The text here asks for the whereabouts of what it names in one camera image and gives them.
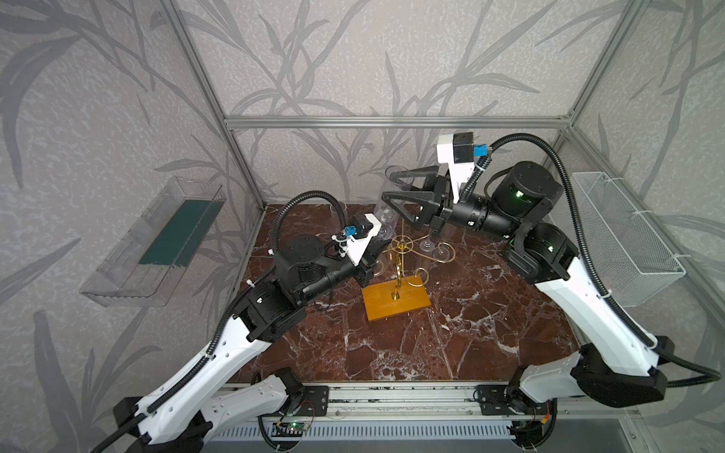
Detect green circuit board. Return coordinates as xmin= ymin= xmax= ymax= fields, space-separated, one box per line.
xmin=272 ymin=420 xmax=313 ymax=438

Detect yellow wooden rack base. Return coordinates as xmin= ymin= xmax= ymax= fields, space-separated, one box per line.
xmin=362 ymin=277 xmax=430 ymax=321

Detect left black corrugated cable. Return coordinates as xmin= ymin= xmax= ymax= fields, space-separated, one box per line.
xmin=87 ymin=191 xmax=347 ymax=453

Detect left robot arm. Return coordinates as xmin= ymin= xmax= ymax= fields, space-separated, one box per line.
xmin=112 ymin=235 xmax=389 ymax=452

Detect black corrugated cable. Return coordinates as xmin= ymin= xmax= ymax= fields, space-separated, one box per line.
xmin=87 ymin=191 xmax=347 ymax=453
xmin=458 ymin=132 xmax=723 ymax=389

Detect aluminium frame struts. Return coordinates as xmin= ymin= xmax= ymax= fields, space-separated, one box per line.
xmin=157 ymin=0 xmax=725 ymax=386

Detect right black corrugated cable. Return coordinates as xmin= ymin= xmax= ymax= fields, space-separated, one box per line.
xmin=458 ymin=132 xmax=723 ymax=389

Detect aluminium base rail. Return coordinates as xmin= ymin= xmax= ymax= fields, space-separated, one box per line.
xmin=208 ymin=380 xmax=630 ymax=453

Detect clear plastic wall bin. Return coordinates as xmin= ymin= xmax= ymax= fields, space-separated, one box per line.
xmin=80 ymin=177 xmax=227 ymax=308

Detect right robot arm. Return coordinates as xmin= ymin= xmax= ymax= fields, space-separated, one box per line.
xmin=381 ymin=162 xmax=668 ymax=413

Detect gold wire glass rack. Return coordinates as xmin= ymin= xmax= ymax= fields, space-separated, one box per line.
xmin=375 ymin=225 xmax=456 ymax=285

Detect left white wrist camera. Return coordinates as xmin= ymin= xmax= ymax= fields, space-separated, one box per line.
xmin=332 ymin=213 xmax=383 ymax=266

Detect white wire mesh basket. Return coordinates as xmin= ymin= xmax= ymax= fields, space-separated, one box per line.
xmin=571 ymin=172 xmax=686 ymax=308

